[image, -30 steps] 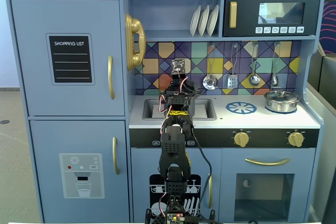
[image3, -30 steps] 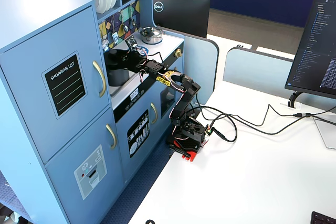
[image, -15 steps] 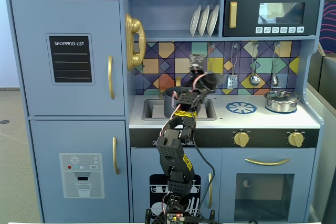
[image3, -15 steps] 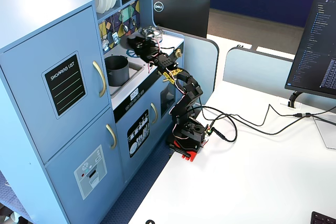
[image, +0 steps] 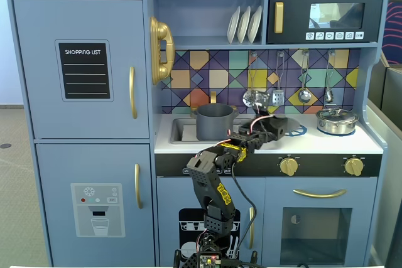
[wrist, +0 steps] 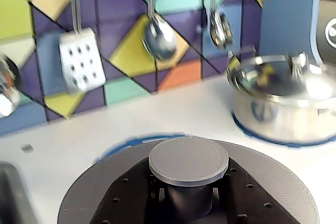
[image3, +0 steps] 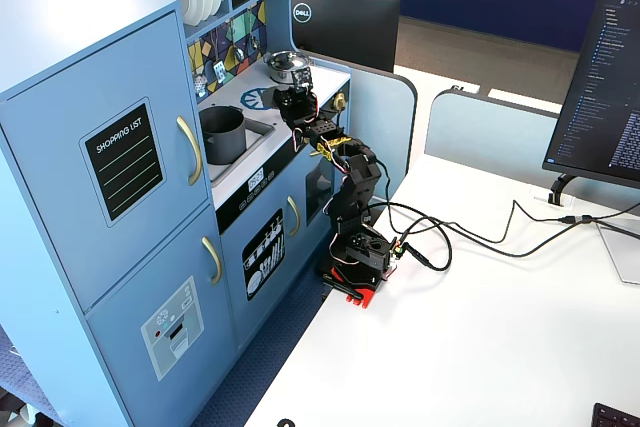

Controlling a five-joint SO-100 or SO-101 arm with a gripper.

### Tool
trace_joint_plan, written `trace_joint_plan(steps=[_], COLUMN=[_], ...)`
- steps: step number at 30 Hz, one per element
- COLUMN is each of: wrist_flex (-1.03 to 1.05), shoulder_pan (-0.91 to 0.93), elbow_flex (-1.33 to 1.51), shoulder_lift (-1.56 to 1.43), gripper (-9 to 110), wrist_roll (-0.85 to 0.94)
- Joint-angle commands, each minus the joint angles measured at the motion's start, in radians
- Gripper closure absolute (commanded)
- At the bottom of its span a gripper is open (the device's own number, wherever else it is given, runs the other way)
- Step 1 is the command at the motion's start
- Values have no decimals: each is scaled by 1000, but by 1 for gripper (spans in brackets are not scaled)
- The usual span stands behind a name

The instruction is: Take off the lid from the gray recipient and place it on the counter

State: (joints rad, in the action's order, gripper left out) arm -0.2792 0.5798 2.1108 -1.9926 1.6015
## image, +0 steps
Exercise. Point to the blue fridge door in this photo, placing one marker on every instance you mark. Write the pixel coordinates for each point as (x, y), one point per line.
(37, 117)

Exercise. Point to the small steel spoon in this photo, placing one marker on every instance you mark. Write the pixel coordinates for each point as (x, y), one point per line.
(328, 96)

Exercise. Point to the gray partition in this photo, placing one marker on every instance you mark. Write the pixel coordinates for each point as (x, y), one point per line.
(389, 123)

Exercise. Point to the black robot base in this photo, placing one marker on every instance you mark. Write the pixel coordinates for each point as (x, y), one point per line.
(207, 243)

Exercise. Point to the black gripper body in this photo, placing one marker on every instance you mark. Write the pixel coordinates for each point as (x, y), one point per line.
(278, 128)

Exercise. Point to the white plate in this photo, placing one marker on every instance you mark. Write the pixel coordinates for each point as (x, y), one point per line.
(255, 24)
(243, 24)
(232, 26)

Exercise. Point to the blue oven door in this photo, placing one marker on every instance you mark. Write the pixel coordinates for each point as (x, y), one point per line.
(273, 192)

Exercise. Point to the shiny steel lid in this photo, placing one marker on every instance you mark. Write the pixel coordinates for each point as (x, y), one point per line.
(337, 113)

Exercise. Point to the dark gray pot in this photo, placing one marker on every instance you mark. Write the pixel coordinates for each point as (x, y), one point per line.
(213, 126)

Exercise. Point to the blue freezer door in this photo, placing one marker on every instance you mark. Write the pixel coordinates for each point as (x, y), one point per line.
(56, 161)

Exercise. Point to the black table clamp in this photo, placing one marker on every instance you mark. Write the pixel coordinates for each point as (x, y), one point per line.
(254, 258)
(178, 258)

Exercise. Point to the black floor socket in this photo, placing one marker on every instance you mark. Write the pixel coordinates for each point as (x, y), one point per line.
(5, 146)

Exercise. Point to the gold toy telephone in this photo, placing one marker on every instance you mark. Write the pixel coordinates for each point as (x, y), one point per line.
(161, 48)

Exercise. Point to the shiny steel pot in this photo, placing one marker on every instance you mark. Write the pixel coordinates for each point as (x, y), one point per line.
(337, 126)

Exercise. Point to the steel skimmer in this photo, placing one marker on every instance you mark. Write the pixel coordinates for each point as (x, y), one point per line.
(248, 98)

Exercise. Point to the steel slotted spatula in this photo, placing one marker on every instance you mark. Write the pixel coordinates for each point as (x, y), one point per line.
(278, 98)

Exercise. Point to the black microwave door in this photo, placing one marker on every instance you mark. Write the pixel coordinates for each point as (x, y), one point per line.
(295, 17)

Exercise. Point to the gold stove knob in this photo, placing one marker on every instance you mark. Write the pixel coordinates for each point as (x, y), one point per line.
(289, 167)
(354, 166)

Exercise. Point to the steel ladle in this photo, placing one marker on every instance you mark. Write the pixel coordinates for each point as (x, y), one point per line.
(304, 96)

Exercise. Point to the blue dishwasher door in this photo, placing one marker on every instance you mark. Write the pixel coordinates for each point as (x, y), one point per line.
(169, 196)

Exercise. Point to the black shopping list board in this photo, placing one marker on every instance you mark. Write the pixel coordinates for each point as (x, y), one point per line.
(84, 73)

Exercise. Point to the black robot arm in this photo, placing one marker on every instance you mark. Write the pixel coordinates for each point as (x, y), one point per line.
(208, 183)

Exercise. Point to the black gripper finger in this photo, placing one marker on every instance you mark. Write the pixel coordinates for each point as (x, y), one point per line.
(293, 123)
(279, 128)

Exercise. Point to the blue toy kitchen body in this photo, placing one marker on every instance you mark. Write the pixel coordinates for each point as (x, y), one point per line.
(169, 155)

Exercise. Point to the gold faucet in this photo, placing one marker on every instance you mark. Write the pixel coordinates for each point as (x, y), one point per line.
(213, 97)

